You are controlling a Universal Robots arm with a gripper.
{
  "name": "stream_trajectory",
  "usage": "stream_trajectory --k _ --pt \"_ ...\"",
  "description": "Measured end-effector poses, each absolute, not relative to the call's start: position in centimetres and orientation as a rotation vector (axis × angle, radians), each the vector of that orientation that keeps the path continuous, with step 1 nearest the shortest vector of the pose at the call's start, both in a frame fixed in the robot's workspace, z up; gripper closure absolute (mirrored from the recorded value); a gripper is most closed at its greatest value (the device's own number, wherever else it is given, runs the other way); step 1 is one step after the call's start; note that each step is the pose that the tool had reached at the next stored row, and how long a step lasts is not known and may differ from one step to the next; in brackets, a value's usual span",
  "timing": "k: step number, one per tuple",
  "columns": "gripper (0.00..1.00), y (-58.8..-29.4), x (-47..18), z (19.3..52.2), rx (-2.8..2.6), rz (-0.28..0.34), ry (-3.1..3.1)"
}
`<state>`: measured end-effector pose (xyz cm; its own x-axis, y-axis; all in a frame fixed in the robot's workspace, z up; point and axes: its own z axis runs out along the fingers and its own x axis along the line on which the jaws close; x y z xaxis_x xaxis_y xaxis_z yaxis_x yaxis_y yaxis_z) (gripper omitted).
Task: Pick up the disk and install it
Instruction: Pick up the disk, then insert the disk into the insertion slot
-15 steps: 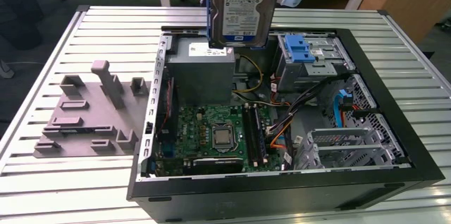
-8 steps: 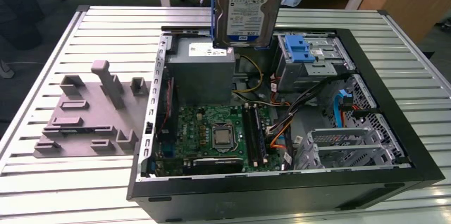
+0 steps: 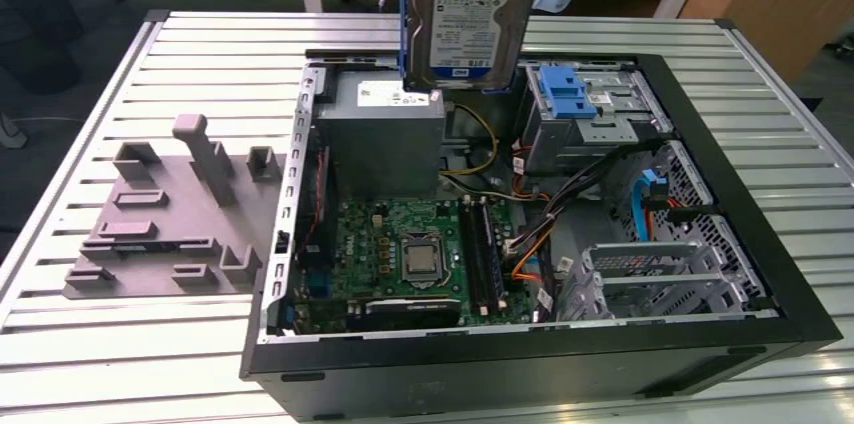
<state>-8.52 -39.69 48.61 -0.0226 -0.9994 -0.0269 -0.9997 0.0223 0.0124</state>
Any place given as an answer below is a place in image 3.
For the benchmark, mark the hard disk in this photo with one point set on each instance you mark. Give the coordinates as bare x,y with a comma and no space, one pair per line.
468,19

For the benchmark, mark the silver disk bay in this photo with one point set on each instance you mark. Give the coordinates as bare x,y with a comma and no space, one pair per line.
641,279

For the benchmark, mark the blue plastic drive latch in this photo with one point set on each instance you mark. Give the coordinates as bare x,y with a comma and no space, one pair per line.
564,94

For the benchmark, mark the grey power supply unit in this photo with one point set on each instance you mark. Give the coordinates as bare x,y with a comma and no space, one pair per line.
381,154

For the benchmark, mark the silver optical drive cage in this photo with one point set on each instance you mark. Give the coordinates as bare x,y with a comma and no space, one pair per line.
601,134

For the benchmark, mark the green motherboard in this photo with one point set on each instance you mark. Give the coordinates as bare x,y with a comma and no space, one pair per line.
374,224

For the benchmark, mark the black RAM slot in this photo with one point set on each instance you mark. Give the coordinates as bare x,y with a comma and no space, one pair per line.
473,254

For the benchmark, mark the silver CPU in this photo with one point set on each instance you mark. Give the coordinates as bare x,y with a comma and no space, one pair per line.
422,259

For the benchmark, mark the black CPU socket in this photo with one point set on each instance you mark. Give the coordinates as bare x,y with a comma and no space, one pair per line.
404,284

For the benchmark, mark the grey parts rack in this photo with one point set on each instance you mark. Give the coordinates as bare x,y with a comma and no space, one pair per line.
174,224

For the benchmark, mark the black graphics card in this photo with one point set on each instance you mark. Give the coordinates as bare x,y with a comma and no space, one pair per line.
408,311

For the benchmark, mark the grey stand foot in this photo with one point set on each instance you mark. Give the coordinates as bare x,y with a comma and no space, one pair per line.
10,136

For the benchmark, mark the black PC case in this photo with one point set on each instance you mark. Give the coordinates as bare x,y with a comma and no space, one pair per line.
468,369

